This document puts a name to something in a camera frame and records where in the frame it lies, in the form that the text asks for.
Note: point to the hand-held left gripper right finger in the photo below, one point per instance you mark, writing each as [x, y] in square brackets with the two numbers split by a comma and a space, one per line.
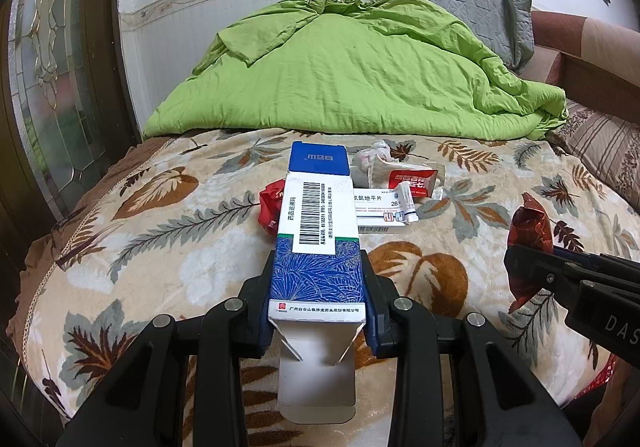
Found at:
[380, 312]

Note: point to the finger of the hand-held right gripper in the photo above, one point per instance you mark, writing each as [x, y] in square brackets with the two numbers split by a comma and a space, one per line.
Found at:
[540, 269]
[610, 264]

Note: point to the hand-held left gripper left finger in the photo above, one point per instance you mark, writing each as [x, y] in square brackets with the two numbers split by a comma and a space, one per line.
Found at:
[255, 307]

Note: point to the dark red foil packet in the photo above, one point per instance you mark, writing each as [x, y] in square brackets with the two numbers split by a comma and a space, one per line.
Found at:
[530, 227]

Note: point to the red plastic mesh basket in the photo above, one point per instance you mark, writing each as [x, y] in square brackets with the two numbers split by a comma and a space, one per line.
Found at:
[597, 377]

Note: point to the blue white medicine box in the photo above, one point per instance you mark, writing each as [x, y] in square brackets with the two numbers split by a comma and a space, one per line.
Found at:
[320, 267]

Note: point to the clear plastic bag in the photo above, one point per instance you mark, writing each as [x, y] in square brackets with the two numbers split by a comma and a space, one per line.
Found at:
[370, 157]

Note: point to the floral beige blanket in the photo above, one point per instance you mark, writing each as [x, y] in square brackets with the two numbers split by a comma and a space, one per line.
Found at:
[175, 247]

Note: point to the red foil wrapper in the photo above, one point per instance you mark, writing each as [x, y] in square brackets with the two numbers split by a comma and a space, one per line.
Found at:
[270, 207]

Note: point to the white flat medicine box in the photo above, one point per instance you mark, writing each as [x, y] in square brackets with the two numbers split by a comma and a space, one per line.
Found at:
[375, 207]

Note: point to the small white ointment tube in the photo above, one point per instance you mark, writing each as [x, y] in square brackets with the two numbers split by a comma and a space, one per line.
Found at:
[406, 202]

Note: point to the striped brown pillow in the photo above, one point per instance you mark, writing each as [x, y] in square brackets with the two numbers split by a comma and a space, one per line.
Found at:
[600, 142]

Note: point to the red orange snack packet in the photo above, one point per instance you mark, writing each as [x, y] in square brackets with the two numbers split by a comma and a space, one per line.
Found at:
[410, 177]

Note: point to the brown padded headboard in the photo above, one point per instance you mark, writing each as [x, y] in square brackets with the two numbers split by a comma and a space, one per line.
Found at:
[590, 57]

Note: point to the green quilt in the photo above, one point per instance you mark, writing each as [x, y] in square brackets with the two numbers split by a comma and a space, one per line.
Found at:
[350, 67]

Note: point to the wooden glass door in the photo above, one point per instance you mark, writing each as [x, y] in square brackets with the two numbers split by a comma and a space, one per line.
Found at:
[55, 77]

